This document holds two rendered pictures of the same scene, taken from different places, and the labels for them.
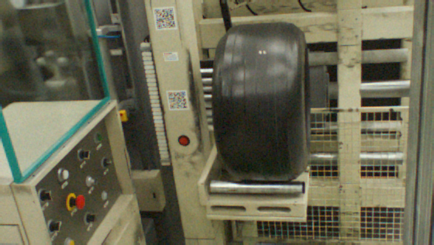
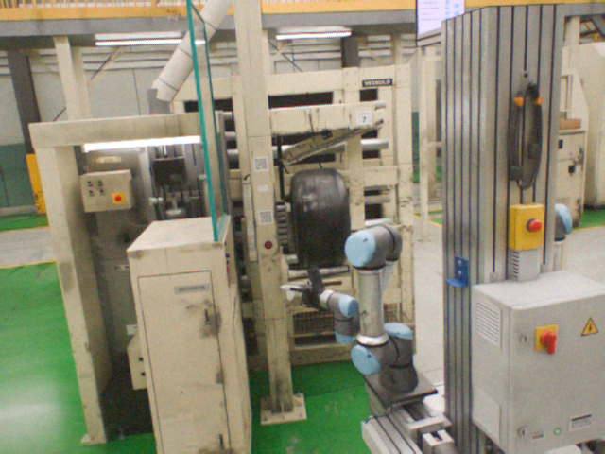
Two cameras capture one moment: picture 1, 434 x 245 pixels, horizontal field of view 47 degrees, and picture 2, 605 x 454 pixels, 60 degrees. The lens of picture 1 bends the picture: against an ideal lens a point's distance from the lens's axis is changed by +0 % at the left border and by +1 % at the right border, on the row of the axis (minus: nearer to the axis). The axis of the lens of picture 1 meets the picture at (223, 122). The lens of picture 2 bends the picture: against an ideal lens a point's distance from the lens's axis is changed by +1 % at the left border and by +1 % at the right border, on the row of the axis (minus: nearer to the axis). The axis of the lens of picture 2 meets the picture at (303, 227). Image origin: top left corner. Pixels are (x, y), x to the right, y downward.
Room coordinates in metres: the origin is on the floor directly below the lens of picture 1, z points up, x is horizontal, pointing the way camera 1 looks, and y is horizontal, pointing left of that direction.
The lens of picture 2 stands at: (-1.05, 0.79, 1.81)
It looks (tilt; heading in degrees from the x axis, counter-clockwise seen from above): 14 degrees down; 342
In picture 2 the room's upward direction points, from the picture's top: 4 degrees counter-clockwise
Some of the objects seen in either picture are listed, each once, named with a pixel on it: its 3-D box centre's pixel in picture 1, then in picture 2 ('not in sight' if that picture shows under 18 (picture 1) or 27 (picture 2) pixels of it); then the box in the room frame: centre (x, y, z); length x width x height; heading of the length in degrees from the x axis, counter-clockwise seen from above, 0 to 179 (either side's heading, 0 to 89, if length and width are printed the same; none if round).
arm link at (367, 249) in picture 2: not in sight; (371, 302); (0.56, 0.05, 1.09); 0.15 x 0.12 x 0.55; 113
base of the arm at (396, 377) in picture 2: not in sight; (398, 369); (0.61, -0.08, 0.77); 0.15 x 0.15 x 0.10
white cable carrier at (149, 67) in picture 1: (159, 105); (250, 222); (1.70, 0.23, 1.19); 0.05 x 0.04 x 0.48; 166
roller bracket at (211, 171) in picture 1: (214, 167); (284, 267); (1.71, 0.06, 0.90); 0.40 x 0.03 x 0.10; 166
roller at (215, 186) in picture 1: (255, 187); (318, 270); (1.53, -0.09, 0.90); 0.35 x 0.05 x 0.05; 76
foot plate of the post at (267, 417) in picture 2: not in sight; (283, 406); (1.71, 0.14, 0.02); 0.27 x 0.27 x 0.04; 76
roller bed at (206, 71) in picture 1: (218, 96); (272, 227); (2.09, 0.01, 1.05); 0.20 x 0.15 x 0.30; 76
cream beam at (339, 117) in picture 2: not in sight; (321, 118); (1.93, -0.31, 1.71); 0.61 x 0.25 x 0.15; 76
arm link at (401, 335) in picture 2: not in sight; (395, 342); (0.61, -0.07, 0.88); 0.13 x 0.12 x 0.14; 113
